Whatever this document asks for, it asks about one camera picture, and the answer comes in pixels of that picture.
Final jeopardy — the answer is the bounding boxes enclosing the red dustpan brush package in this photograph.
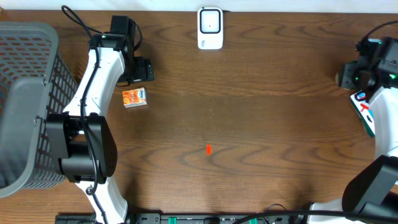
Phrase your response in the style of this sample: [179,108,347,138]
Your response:
[350,90,375,138]

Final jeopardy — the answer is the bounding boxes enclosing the grey plastic mesh basket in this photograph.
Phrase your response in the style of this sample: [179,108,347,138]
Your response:
[1,22,78,197]

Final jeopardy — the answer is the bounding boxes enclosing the small red plastic fragment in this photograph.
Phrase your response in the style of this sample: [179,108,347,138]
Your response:
[206,144,212,156]

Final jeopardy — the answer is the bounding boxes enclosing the orange snack box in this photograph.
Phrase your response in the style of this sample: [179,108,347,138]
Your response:
[122,88,147,108]

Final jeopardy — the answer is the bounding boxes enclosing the white barcode scanner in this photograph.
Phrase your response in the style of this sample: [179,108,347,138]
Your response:
[197,7,224,50]

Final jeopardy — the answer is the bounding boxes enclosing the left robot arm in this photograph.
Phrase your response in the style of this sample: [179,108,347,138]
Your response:
[47,16,154,223]

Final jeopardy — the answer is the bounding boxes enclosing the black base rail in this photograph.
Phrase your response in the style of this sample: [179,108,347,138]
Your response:
[54,213,354,224]

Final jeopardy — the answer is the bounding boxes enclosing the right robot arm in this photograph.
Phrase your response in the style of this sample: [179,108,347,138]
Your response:
[307,37,397,223]

